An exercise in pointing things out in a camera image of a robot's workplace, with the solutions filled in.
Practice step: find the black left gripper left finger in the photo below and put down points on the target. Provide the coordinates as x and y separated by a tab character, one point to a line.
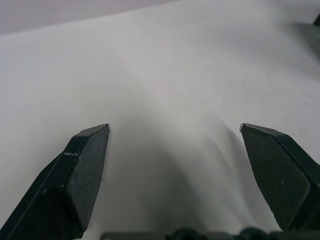
62	185

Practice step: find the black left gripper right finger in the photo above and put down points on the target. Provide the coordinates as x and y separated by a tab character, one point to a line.
282	172

